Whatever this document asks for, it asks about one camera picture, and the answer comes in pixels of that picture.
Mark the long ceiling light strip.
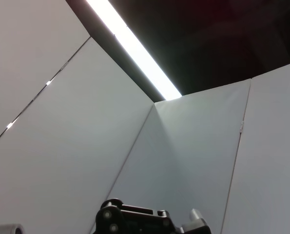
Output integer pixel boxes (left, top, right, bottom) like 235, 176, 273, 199
85, 0, 182, 101

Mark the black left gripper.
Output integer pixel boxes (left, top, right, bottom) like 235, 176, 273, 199
93, 198, 184, 234

